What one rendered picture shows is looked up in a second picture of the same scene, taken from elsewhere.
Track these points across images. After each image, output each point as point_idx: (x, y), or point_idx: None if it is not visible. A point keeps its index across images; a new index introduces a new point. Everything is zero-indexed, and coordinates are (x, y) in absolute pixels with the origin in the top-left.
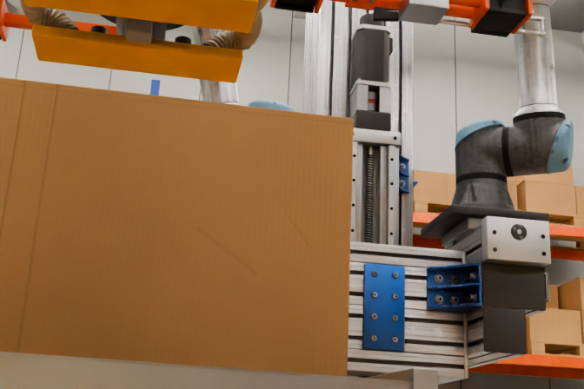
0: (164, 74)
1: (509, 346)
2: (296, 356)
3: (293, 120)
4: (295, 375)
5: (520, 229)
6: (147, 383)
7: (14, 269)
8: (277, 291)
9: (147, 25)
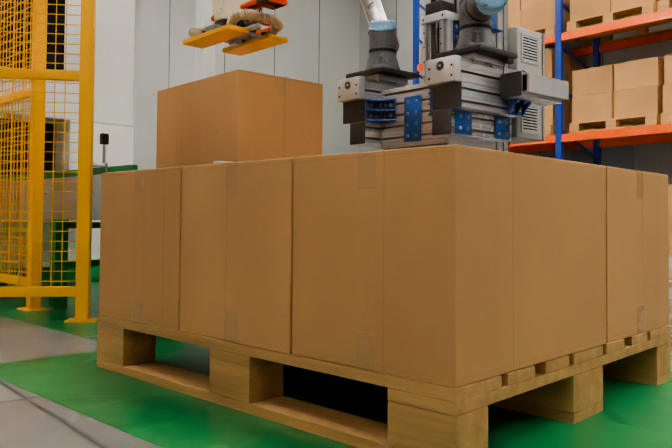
0: (268, 47)
1: (443, 130)
2: (227, 160)
3: (225, 76)
4: None
5: (440, 64)
6: None
7: (179, 145)
8: (223, 139)
9: (232, 40)
